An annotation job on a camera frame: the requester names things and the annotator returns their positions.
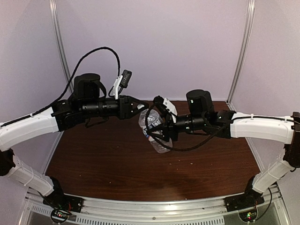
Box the left circuit board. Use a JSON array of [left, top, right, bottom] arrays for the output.
[[50, 209, 70, 223]]

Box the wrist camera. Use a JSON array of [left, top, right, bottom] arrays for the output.
[[163, 98, 178, 123], [108, 70, 132, 99]]

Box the clear water bottle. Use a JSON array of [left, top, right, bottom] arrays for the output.
[[138, 108, 172, 154]]

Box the right aluminium frame post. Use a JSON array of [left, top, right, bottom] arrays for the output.
[[226, 0, 255, 105]]

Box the circuit board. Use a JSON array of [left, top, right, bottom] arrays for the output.
[[239, 209, 258, 223], [50, 209, 70, 223]]

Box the left black braided cable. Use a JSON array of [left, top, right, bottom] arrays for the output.
[[0, 46, 122, 127]]

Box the front aluminium rail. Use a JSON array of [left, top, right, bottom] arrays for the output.
[[17, 185, 291, 225]]

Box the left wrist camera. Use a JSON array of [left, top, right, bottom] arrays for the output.
[[108, 70, 132, 99]]

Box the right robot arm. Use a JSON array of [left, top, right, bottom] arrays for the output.
[[145, 90, 300, 207]]

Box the left aluminium frame post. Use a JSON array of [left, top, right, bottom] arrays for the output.
[[49, 0, 70, 81]]

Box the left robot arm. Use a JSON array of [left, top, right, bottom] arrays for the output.
[[0, 70, 149, 208]]

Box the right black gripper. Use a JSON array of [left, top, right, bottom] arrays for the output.
[[146, 112, 207, 142]]

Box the aluminium frame post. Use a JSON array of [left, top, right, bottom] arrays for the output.
[[49, 0, 70, 81], [226, 0, 255, 105]]

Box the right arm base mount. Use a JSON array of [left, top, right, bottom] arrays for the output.
[[224, 176, 264, 212]]

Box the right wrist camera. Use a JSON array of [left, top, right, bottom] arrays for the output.
[[163, 98, 178, 123]]

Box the right black braided cable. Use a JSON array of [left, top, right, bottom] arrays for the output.
[[145, 105, 296, 152]]

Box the right circuit board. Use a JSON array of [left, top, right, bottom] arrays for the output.
[[239, 209, 258, 223]]

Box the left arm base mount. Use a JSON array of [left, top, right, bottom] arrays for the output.
[[42, 177, 83, 213]]

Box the black braided cable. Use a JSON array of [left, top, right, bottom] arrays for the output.
[[0, 46, 122, 127], [145, 105, 296, 152]]

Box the white water bottle cap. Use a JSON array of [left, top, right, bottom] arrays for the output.
[[137, 104, 144, 110]]

